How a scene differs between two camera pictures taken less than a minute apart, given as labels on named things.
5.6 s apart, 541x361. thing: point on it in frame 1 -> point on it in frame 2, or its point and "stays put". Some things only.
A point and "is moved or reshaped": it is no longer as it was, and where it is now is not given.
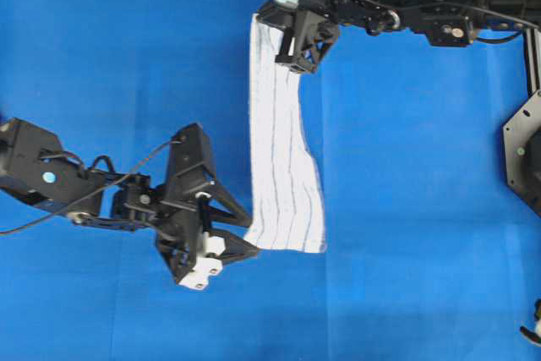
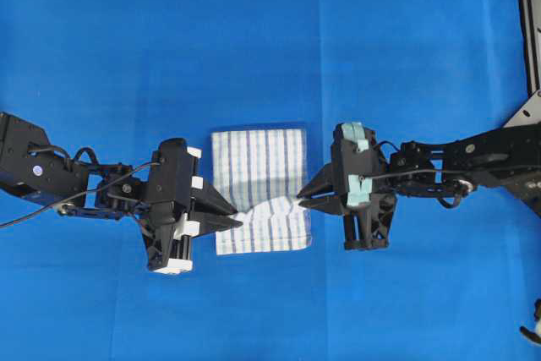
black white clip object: (534, 337) stays put
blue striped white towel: (286, 197) is moved or reshaped
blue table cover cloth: (428, 256) stays put
